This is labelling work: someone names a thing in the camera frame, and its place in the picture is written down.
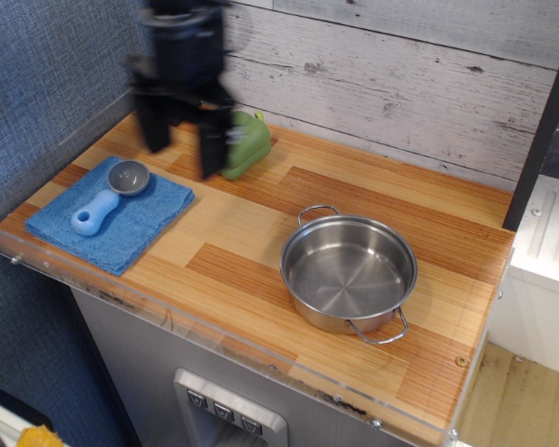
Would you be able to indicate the silver metal pot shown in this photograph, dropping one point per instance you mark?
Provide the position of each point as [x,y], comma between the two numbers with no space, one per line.
[348,274]

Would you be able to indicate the silver toy fridge dispenser panel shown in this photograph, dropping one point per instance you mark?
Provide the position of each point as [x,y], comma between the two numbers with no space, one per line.
[216,416]

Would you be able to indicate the blue handled grey spoon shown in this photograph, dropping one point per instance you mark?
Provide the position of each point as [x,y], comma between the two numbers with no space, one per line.
[124,179]

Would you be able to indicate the clear acrylic table guard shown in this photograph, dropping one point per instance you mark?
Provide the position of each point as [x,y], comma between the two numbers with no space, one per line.
[418,154]

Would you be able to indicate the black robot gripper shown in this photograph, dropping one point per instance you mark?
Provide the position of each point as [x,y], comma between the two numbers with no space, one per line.
[183,76]

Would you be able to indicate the yellow object at corner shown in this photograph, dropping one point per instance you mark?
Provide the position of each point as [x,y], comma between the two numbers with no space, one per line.
[39,437]

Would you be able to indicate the dark right vertical post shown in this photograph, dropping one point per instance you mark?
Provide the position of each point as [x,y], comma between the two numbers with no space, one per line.
[534,159]

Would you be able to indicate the white toy sink unit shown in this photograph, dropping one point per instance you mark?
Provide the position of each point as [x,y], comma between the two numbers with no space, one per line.
[525,315]

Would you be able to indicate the green toy bell pepper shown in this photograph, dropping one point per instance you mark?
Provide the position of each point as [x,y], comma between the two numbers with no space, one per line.
[249,142]

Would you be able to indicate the blue folded cloth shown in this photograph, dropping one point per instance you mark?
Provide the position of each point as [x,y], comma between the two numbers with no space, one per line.
[125,232]

